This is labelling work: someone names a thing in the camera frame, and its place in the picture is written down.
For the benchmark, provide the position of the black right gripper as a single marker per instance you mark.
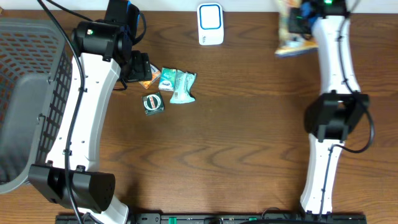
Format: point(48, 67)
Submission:
point(293, 25)

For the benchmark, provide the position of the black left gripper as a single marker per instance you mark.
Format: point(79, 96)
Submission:
point(143, 70)

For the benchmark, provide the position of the white snack bag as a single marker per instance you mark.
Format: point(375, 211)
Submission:
point(291, 44)

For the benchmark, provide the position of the teal kleenex tissue pack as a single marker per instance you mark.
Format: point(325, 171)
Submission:
point(167, 79)

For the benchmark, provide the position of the black box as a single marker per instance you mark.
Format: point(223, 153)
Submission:
point(153, 104)

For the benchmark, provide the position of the teal wet wipes pack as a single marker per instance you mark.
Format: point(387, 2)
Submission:
point(183, 83)

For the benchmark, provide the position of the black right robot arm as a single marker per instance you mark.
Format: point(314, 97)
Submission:
point(340, 105)

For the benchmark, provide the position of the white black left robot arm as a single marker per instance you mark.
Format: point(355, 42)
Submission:
point(70, 176)

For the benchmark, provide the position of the white barcode scanner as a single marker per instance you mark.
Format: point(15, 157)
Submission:
point(210, 24)

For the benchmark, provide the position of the grey plastic basket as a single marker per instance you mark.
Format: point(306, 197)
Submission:
point(36, 74)

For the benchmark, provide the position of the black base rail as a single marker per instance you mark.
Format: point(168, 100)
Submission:
point(155, 218)

